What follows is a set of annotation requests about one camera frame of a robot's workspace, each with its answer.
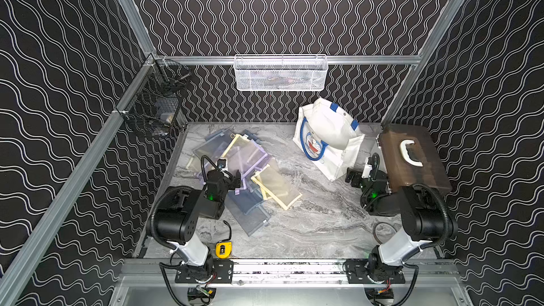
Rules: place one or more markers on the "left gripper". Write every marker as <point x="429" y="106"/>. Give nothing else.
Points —
<point x="231" y="180"/>

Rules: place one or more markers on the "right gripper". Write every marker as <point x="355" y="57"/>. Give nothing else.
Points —
<point x="357" y="176"/>

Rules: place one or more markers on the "grey blue mesh pouch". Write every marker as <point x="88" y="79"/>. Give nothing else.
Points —
<point x="246" y="208"/>

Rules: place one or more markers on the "purple trim mesh pouch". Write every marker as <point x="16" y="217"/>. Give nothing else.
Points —
<point x="249" y="159"/>

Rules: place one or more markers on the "yellow trim mesh pouch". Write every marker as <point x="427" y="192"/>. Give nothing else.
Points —
<point x="275" y="186"/>

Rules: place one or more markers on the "white canvas tote bag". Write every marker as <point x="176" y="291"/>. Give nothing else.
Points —
<point x="329" y="137"/>

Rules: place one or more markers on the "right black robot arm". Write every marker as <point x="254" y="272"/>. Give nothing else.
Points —
<point x="426" y="221"/>

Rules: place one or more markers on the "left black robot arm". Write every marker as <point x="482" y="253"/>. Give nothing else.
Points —
<point x="174" y="218"/>

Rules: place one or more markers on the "yellow trim pouch rear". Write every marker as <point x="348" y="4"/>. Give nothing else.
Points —
<point x="224" y="145"/>

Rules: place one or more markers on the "brown lid storage box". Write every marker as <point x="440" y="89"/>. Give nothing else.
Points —
<point x="410" y="157"/>

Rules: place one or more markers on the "yellow tape measure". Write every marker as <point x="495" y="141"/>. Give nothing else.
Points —
<point x="223" y="248"/>

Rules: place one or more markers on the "black wire basket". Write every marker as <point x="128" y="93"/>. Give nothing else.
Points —
<point x="155" y="112"/>

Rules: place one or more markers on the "white wire mesh basket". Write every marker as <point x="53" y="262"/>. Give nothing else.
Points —
<point x="280" y="73"/>

